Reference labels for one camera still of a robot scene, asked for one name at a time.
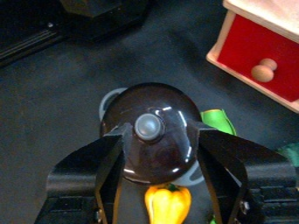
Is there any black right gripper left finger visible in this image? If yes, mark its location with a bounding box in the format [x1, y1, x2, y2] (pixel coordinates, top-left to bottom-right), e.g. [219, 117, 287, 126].
[46, 122, 135, 224]

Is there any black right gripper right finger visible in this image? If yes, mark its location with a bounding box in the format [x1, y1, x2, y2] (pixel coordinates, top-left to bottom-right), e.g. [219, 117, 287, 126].
[190, 120, 299, 224]

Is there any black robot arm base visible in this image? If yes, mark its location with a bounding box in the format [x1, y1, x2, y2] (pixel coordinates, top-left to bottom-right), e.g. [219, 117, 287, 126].
[0, 0, 151, 68]

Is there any green toy corn husk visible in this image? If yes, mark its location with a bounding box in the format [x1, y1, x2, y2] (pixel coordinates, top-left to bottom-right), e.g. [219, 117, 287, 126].
[200, 108, 239, 137]

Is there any dark glossy pot lid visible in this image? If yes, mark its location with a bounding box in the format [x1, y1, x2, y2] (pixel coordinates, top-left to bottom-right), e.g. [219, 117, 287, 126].
[98, 82, 207, 187]

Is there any yellow toy bell pepper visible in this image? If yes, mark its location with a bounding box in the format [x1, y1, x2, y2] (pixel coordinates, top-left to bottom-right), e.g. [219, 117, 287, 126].
[144, 183, 192, 224]

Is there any wooden box with red drawer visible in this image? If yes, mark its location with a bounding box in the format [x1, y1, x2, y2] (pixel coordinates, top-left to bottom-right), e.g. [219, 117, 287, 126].
[206, 0, 299, 115]

